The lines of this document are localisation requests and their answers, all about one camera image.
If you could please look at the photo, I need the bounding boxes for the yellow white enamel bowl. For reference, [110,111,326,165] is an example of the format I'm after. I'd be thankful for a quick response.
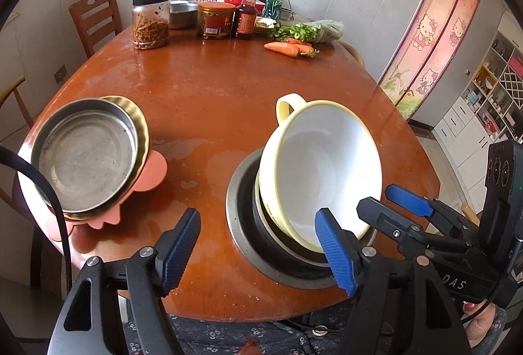
[258,94,383,253]

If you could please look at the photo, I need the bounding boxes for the deep steel mixing bowl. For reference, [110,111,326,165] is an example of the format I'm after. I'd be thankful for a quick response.
[252,175,328,274]

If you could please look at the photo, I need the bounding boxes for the wide shallow steel bowl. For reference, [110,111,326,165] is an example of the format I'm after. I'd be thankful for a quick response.
[226,149,335,290]

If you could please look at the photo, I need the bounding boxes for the round steel pan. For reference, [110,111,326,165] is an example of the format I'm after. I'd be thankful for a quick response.
[30,98,138,216]

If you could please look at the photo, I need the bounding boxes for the yellow shell-shaped plate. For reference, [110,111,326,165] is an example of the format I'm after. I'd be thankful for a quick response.
[56,95,150,221]

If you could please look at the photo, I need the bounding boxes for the person right hand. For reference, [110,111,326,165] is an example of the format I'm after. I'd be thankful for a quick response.
[464,303,507,354]

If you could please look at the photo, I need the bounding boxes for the floral patterned trousers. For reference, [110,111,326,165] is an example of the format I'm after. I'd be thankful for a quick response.
[168,300,354,354]

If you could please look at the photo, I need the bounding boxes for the white shelf cabinet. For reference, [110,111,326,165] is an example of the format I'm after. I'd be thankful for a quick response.
[432,11,522,212]

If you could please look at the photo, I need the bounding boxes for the far wooden chair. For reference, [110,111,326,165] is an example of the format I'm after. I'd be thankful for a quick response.
[339,41,365,70]

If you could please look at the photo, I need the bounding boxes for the hello kitty door curtain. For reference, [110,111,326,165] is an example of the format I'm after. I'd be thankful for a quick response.
[380,0,480,120]

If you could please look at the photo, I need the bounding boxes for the rear orange carrot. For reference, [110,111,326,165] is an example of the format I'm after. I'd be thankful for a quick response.
[285,38,318,58]

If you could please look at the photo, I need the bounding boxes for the orange carrot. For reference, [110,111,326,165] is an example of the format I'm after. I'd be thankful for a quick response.
[263,42,300,58]
[285,38,318,58]

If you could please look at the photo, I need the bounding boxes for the bag of green vegetables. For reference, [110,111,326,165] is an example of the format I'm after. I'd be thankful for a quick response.
[271,20,345,44]

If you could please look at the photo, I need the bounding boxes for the front orange carrot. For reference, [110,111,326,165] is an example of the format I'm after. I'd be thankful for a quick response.
[263,42,300,58]

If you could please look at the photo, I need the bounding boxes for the light wooden armchair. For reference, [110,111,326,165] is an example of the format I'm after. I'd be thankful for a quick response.
[0,75,34,214]

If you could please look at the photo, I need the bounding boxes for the dark soy sauce bottle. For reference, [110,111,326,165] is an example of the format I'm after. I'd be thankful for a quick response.
[233,0,258,39]

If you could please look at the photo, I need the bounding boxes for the red label sauce jar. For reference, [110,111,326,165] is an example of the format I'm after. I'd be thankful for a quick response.
[197,2,236,39]

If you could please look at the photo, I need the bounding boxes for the brown slatted wooden chair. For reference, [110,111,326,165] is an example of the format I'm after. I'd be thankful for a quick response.
[69,0,122,59]

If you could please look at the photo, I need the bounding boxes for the small steel bowl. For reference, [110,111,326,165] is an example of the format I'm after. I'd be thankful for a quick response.
[169,0,198,30]

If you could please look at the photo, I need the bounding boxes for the clear jar black lid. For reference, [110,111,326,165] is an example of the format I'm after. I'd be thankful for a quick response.
[132,0,170,50]

